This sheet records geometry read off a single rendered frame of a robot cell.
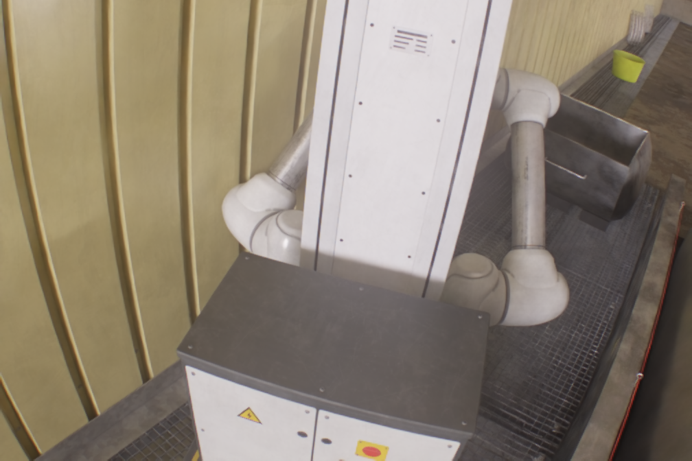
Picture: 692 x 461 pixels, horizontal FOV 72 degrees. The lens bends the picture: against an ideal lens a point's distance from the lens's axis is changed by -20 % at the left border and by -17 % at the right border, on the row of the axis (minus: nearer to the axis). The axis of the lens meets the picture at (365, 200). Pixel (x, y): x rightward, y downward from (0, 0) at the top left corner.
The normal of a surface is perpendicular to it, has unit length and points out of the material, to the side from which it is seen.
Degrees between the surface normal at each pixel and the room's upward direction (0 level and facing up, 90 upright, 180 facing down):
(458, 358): 0
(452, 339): 0
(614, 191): 90
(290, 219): 6
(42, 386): 90
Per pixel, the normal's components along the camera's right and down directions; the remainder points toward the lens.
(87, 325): 0.81, 0.40
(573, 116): -0.59, 0.36
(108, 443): 0.13, -0.84
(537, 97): 0.16, -0.11
